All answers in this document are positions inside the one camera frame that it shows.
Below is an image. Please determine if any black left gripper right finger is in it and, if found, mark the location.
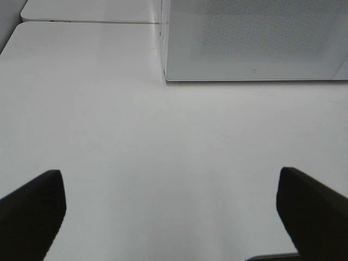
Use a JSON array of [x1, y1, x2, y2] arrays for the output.
[[276, 167, 347, 260]]

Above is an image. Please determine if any white microwave door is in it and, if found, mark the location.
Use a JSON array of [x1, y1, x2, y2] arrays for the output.
[[166, 0, 347, 81]]

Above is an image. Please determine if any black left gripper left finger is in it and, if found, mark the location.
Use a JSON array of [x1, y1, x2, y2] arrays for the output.
[[1, 170, 66, 260]]

